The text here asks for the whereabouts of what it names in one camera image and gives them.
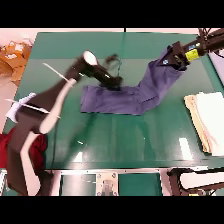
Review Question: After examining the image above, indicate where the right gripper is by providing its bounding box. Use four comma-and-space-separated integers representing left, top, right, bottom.
170, 41, 190, 72

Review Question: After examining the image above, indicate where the purple shirt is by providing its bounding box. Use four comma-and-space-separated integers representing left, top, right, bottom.
79, 46, 188, 117

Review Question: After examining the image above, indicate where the cream folded garment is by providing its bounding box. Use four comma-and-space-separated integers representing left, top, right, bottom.
183, 94, 213, 155

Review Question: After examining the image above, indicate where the white folded garment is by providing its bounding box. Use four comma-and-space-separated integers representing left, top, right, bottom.
195, 91, 224, 158

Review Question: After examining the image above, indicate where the brown cardboard box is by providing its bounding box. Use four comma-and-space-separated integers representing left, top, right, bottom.
0, 40, 33, 87

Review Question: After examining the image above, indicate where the red garment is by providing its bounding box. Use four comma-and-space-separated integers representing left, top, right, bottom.
0, 128, 48, 170

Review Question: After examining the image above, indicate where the silver frame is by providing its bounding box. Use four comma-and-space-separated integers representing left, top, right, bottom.
0, 166, 224, 197

